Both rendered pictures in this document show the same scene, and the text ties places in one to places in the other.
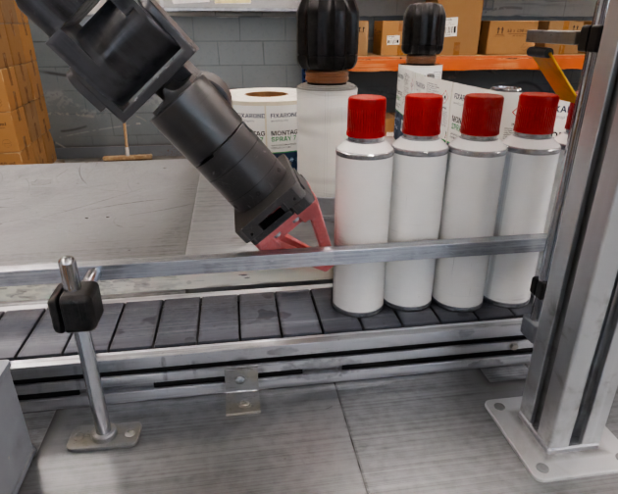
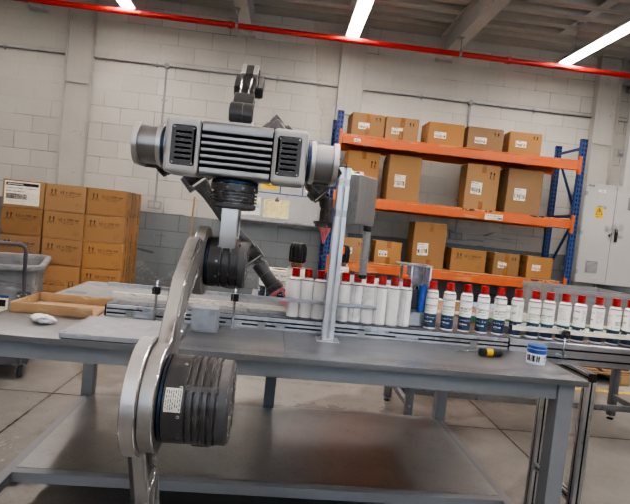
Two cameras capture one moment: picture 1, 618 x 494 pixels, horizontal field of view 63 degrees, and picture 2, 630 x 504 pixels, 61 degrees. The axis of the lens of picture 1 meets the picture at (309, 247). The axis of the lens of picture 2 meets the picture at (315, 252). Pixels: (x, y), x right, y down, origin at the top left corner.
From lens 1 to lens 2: 1.76 m
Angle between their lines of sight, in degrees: 21
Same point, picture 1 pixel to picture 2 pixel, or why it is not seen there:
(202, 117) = (263, 267)
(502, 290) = not seen: hidden behind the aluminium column
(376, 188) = (296, 286)
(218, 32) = (262, 235)
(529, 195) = not seen: hidden behind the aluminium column
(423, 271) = (306, 308)
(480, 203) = (319, 292)
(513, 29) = (468, 255)
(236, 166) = (267, 277)
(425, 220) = (307, 295)
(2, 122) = (113, 276)
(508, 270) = not seen: hidden behind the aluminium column
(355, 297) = (290, 312)
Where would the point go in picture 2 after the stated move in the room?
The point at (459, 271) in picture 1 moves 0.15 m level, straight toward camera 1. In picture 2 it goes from (315, 309) to (300, 313)
